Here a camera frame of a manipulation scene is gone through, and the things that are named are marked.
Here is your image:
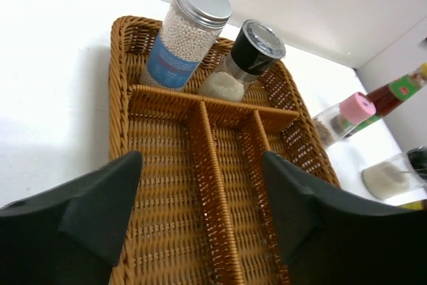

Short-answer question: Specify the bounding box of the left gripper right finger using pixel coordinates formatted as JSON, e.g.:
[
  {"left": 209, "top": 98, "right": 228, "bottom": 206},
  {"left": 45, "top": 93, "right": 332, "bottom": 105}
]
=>
[{"left": 262, "top": 152, "right": 426, "bottom": 284}]

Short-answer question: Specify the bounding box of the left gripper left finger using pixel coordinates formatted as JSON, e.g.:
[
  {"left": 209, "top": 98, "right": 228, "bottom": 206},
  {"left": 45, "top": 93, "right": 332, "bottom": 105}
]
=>
[{"left": 1, "top": 151, "right": 143, "bottom": 284}]

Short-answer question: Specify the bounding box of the white bottle black cap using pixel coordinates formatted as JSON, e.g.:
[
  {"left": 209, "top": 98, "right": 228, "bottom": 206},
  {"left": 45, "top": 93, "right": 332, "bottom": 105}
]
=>
[{"left": 361, "top": 146, "right": 426, "bottom": 200}]

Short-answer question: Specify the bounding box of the small brown-capped yellow bottle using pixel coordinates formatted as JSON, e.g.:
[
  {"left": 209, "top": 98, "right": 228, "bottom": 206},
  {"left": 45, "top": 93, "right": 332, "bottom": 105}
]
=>
[{"left": 400, "top": 200, "right": 427, "bottom": 210}]

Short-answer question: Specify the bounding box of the pink-capped spice jar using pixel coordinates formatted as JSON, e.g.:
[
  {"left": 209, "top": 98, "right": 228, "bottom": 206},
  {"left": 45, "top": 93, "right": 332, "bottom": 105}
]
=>
[{"left": 312, "top": 92, "right": 376, "bottom": 148}]

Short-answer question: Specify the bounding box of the red sauce bottle yellow cap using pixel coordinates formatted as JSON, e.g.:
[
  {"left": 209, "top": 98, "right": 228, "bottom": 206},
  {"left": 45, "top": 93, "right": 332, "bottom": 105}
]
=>
[{"left": 345, "top": 63, "right": 426, "bottom": 138}]

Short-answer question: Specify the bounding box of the black-top salt grinder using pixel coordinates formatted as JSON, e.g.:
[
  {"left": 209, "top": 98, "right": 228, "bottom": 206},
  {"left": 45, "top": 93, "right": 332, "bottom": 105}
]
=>
[{"left": 197, "top": 19, "right": 286, "bottom": 102}]

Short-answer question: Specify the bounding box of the tall jar silver lid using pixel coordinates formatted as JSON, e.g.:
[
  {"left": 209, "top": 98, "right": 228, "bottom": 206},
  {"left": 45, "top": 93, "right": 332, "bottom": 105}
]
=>
[{"left": 139, "top": 0, "right": 232, "bottom": 91}]

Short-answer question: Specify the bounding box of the brown wicker divided tray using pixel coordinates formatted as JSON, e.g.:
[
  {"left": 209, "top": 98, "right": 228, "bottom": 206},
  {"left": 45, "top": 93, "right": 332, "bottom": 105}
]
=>
[{"left": 109, "top": 16, "right": 338, "bottom": 284}]

